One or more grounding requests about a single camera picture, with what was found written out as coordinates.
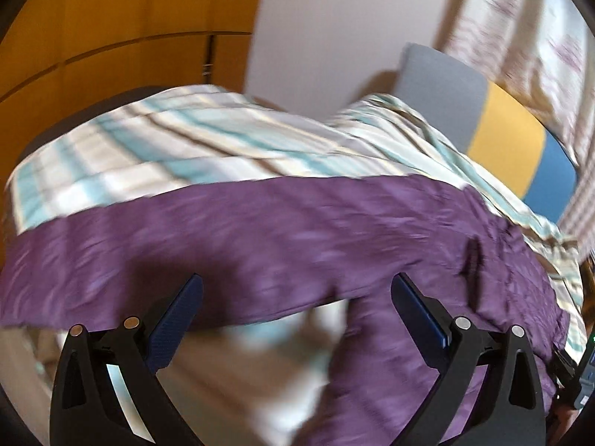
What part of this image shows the patterned beige curtain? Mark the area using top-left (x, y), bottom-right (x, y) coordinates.
top-left (439, 0), bottom-right (595, 252)

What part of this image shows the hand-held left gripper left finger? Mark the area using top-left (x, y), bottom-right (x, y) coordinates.
top-left (49, 273), bottom-right (205, 446)

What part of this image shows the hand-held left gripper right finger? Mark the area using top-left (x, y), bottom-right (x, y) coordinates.
top-left (390, 272), bottom-right (547, 446)

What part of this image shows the wooden wardrobe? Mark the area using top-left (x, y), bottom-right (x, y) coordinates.
top-left (0, 0), bottom-right (268, 119)

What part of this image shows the purple quilted jacket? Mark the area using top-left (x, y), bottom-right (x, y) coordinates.
top-left (0, 174), bottom-right (572, 446)

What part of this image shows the striped duvet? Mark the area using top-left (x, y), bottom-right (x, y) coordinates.
top-left (0, 84), bottom-right (586, 446)

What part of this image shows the grey yellow blue headboard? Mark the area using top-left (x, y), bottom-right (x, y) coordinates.
top-left (393, 43), bottom-right (579, 224)

